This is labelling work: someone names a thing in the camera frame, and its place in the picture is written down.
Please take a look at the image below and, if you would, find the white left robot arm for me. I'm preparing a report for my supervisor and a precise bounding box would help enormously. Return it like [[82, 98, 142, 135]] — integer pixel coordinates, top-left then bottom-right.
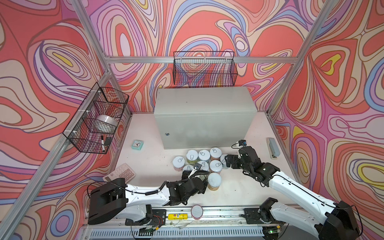
[[88, 170, 210, 225]]

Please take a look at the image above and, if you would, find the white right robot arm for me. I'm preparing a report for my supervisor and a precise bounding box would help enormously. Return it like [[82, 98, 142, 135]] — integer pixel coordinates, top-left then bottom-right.
[[225, 146, 364, 240]]

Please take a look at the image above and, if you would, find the pink can front left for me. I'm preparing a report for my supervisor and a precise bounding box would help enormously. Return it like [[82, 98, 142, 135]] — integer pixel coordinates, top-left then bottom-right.
[[172, 156, 186, 172]]

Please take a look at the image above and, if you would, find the teal can far right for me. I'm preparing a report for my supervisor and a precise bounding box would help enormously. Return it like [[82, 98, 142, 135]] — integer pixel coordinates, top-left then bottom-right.
[[220, 154, 229, 169]]

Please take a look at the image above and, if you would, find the green can pull tab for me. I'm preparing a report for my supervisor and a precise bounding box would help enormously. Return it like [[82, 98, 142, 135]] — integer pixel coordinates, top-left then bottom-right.
[[186, 150, 199, 165]]

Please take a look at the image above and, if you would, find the black marker in basket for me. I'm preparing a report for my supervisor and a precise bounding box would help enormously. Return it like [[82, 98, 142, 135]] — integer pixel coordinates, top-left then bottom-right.
[[101, 136, 106, 153]]

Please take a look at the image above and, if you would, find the yellow can centre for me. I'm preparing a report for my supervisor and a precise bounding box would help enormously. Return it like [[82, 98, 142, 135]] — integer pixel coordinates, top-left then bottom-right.
[[197, 161, 210, 172]]

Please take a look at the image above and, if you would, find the mint green alarm clock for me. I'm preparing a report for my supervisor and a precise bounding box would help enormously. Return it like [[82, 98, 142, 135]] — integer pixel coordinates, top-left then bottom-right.
[[131, 140, 144, 151]]

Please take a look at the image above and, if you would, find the teal can pull tab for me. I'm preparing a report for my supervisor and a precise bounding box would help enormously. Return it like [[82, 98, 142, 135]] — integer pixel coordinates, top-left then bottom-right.
[[198, 150, 211, 163]]

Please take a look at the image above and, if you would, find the orange pink can pull tab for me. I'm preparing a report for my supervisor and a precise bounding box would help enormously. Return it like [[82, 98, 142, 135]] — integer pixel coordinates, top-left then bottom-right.
[[210, 147, 223, 161]]

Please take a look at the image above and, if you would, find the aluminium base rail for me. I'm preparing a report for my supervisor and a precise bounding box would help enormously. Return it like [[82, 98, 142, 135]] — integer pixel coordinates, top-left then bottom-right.
[[74, 205, 337, 240]]

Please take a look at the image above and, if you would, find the yellow green can plastic lid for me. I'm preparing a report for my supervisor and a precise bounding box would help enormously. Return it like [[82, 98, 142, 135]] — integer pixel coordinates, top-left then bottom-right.
[[208, 173, 222, 191]]

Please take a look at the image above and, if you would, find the grey metal cabinet box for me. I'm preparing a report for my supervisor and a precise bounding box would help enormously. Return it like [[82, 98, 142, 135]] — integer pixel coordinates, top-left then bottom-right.
[[154, 87, 258, 149]]

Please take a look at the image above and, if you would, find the pink can fruit print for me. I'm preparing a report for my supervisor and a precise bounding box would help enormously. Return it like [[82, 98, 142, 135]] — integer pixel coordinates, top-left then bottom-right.
[[209, 160, 223, 174]]

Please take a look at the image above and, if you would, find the black wire basket back wall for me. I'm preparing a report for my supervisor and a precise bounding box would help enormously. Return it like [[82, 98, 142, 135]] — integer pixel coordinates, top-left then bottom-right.
[[173, 50, 238, 88]]

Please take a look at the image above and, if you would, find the pink calculator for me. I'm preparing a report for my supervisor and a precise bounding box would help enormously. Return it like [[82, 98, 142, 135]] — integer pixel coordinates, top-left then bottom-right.
[[103, 164, 136, 184]]

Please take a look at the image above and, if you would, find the black wire basket wall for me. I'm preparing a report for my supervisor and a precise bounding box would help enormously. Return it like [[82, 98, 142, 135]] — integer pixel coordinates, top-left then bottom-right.
[[173, 50, 238, 88], [63, 83, 129, 154]]

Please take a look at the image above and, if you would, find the black wire basket left wall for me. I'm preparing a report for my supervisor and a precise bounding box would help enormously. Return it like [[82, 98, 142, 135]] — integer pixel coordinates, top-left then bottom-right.
[[63, 83, 129, 154]]

